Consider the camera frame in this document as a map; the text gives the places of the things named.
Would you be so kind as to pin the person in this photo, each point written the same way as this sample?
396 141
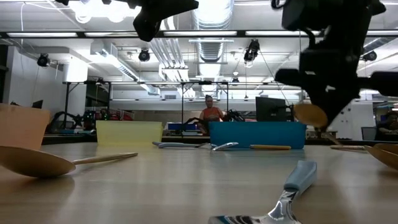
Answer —
211 113
388 124

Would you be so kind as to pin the yellow plastic bin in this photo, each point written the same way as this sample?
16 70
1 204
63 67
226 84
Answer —
129 133

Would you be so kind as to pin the teal plastic bin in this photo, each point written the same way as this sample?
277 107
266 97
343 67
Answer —
258 135

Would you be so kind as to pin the black computer monitor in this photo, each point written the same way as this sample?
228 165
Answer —
270 109

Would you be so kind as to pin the white ceiling air unit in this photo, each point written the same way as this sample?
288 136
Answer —
75 71

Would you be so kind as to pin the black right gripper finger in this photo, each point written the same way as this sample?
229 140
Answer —
340 102
325 104

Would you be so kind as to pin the black aluminium table frame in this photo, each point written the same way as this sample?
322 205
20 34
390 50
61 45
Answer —
186 138

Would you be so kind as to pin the white pillar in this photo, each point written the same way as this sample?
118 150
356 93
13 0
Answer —
345 124

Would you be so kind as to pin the blue background bin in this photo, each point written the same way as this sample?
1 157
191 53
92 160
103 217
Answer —
175 126

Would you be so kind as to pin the orange plastic bin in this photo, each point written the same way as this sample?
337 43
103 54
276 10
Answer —
21 127

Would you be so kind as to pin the black background robot arm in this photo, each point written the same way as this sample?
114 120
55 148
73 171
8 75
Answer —
194 119

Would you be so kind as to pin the black hanging spotlight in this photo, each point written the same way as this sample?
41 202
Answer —
144 55
43 60
252 51
370 56

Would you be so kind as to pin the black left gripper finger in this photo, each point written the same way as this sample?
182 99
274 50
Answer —
161 15

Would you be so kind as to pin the black background rig frame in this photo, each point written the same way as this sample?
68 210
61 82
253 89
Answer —
66 99

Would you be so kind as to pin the gray office chair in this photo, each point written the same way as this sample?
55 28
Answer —
368 133

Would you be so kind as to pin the small black monitor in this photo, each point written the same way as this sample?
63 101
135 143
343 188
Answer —
38 104

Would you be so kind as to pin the black overhead light bar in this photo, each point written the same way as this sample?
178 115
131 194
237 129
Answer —
81 34

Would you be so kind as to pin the black background equipment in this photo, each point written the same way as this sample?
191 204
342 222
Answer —
234 116

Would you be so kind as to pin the silver round ceiling duct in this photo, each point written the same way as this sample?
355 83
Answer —
211 49

